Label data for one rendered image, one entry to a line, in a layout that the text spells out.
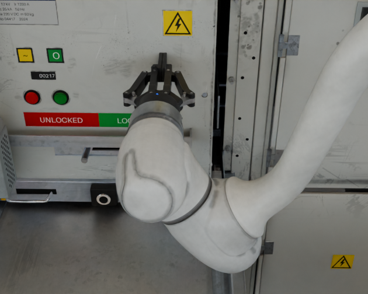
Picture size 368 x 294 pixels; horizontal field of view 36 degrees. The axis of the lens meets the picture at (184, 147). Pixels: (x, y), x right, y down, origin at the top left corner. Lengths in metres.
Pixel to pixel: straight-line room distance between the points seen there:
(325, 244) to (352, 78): 0.96
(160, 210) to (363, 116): 0.74
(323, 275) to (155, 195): 1.04
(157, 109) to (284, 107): 0.52
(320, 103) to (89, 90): 0.58
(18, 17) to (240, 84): 0.51
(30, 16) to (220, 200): 0.54
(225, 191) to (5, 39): 0.56
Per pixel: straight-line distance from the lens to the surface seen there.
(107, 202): 1.31
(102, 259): 1.23
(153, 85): 1.01
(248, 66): 1.30
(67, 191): 1.34
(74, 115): 1.23
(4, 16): 1.16
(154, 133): 0.81
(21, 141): 1.24
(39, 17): 1.14
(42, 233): 1.32
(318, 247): 1.64
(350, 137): 1.42
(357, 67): 0.72
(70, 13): 1.13
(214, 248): 0.87
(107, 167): 1.29
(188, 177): 0.80
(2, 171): 1.21
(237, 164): 1.44
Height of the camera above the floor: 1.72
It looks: 34 degrees down
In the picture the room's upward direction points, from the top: straight up
